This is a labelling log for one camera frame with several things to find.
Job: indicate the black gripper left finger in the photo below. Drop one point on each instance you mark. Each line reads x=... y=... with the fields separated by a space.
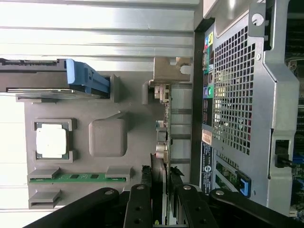
x=137 y=204

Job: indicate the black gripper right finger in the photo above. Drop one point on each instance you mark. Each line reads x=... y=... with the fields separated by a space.
x=194 y=206

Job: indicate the blue card retainer bar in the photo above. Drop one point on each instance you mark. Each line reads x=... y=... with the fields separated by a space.
x=244 y=184

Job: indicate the green RAM stick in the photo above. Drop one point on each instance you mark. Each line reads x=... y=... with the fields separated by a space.
x=78 y=177

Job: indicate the grey parts rack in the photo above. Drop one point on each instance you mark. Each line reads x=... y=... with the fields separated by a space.
x=137 y=133

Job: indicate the CPU chip metal lid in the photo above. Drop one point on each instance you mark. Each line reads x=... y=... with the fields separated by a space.
x=51 y=140

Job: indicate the black open PC case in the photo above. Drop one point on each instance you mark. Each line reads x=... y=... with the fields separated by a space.
x=266 y=107

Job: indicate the hard disk blue label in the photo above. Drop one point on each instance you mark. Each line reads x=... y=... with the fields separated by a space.
x=31 y=78

